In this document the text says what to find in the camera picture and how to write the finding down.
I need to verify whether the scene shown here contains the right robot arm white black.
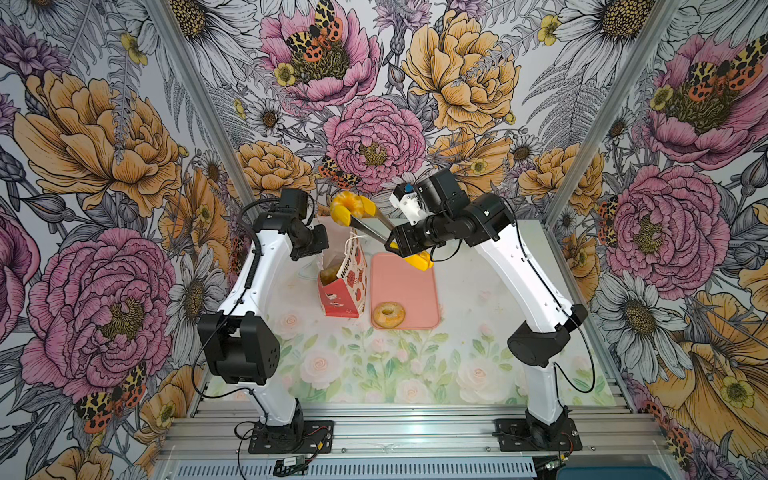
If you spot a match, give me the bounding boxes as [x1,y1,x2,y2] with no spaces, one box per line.
[384,169,588,452]

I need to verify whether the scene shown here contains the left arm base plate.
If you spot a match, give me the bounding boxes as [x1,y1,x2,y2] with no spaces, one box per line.
[248,420,335,455]

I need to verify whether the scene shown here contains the aluminium front rail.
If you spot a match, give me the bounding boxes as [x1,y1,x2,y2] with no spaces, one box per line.
[159,401,666,460]

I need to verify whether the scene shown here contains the yellow steel tongs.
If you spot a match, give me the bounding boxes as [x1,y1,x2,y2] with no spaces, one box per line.
[344,200,434,272]

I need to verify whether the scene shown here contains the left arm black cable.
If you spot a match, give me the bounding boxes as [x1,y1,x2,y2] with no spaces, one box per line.
[190,196,283,400]

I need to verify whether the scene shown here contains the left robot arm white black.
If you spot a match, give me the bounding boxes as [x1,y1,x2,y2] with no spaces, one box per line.
[197,188,328,454]

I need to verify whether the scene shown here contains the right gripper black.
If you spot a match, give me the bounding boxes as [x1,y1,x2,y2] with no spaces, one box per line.
[385,209,456,258]

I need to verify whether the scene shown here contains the pink plastic tray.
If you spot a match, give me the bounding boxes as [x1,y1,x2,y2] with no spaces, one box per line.
[370,252,440,330]

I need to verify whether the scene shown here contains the glazed donut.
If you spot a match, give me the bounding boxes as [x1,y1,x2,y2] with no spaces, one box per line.
[372,302,406,329]

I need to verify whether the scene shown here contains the small green circuit board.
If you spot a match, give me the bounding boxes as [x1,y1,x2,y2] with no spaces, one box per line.
[272,455,311,478]

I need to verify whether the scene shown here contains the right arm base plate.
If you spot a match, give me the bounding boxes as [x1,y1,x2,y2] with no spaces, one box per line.
[493,418,583,454]

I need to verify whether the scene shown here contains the teal box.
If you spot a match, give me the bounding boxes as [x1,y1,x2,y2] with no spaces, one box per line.
[556,466,670,480]

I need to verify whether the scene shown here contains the white red paper gift bag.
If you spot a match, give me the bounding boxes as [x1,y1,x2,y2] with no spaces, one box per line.
[317,217,369,318]

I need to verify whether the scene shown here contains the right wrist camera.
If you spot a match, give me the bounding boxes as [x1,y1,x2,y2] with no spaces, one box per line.
[389,183,429,225]

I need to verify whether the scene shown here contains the bundt cake bread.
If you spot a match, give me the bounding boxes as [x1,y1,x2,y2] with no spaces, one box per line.
[330,191,377,227]

